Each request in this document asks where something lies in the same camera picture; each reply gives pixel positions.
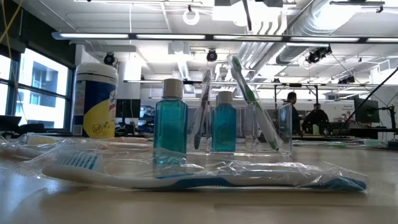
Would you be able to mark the purple white toothbrush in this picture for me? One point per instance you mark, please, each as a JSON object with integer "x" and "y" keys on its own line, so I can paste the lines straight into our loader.
{"x": 203, "y": 99}

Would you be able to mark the blue white toothbrush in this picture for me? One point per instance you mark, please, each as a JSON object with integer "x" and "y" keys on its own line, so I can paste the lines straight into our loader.
{"x": 202, "y": 182}

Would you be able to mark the orange white toothbrush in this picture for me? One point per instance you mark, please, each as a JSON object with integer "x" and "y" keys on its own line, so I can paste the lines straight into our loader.
{"x": 124, "y": 145}
{"x": 18, "y": 151}

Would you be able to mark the black ceiling spotlight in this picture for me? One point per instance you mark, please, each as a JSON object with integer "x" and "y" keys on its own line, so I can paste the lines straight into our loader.
{"x": 212, "y": 56}
{"x": 109, "y": 59}

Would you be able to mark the dark background screen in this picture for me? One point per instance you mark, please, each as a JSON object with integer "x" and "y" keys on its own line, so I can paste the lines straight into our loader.
{"x": 127, "y": 108}

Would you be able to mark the clear acrylic organizer box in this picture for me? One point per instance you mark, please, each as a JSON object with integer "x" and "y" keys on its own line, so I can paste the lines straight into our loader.
{"x": 284, "y": 130}

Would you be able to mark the person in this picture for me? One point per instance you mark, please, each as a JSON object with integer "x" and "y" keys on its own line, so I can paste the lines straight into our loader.
{"x": 292, "y": 115}
{"x": 315, "y": 119}

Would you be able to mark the disinfecting wipes canister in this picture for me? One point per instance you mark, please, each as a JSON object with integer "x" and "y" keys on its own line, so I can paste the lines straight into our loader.
{"x": 96, "y": 102}

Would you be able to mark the long ceiling light bar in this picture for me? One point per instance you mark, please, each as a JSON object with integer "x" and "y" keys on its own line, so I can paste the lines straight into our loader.
{"x": 93, "y": 35}

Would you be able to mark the black track light cluster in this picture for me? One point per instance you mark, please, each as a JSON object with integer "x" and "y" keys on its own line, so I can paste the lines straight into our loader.
{"x": 317, "y": 56}

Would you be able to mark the large glass window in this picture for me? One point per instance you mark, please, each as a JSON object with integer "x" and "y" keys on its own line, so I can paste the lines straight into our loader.
{"x": 43, "y": 93}

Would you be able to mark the black computer monitor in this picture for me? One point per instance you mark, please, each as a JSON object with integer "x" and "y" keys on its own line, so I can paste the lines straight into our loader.
{"x": 367, "y": 110}

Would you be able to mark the silver ventilation duct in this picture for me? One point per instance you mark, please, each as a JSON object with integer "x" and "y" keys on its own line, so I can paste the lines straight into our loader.
{"x": 311, "y": 25}

